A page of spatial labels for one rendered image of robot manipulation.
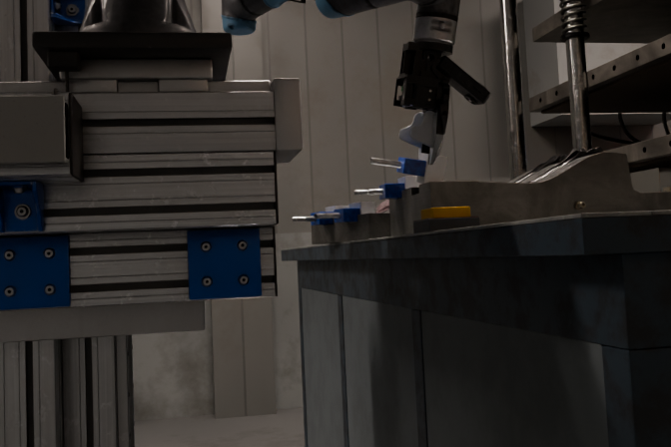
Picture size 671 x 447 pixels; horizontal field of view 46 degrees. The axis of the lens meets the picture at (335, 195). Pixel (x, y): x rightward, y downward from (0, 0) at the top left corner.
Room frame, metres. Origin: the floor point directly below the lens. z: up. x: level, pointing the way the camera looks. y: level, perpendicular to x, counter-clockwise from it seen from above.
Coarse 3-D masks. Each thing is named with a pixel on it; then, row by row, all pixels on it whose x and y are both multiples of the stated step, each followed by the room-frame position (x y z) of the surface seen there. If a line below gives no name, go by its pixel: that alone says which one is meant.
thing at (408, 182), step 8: (408, 176) 1.51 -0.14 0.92; (384, 184) 1.51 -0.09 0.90; (392, 184) 1.51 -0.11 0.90; (400, 184) 1.51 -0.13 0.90; (408, 184) 1.51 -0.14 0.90; (416, 184) 1.52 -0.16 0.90; (360, 192) 1.52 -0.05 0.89; (368, 192) 1.52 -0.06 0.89; (376, 192) 1.52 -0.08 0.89; (384, 192) 1.51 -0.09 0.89; (392, 192) 1.51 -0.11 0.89; (400, 192) 1.51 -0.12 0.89
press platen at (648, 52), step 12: (648, 48) 2.06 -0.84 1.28; (660, 48) 2.01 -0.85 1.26; (612, 60) 2.23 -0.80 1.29; (624, 60) 2.17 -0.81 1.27; (636, 60) 2.12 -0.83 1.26; (648, 60) 2.06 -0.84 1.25; (660, 60) 2.05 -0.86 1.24; (588, 72) 2.36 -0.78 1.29; (600, 72) 2.29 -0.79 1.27; (612, 72) 2.23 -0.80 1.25; (624, 72) 2.18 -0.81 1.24; (564, 84) 2.51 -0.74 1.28; (588, 84) 2.36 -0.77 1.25; (600, 84) 2.32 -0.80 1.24; (540, 96) 2.67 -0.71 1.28; (552, 96) 2.59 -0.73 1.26; (564, 96) 2.51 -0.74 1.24; (540, 108) 2.69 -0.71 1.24
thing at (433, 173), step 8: (376, 160) 1.40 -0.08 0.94; (384, 160) 1.41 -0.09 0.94; (400, 160) 1.42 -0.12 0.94; (408, 160) 1.40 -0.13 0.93; (416, 160) 1.40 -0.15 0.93; (424, 160) 1.41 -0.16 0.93; (440, 160) 1.40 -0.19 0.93; (400, 168) 1.41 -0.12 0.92; (408, 168) 1.40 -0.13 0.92; (416, 168) 1.40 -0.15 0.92; (424, 168) 1.40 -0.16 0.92; (432, 168) 1.40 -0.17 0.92; (440, 168) 1.41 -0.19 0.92; (416, 176) 1.45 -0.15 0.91; (424, 176) 1.40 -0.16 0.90; (432, 176) 1.41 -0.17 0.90; (440, 176) 1.41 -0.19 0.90
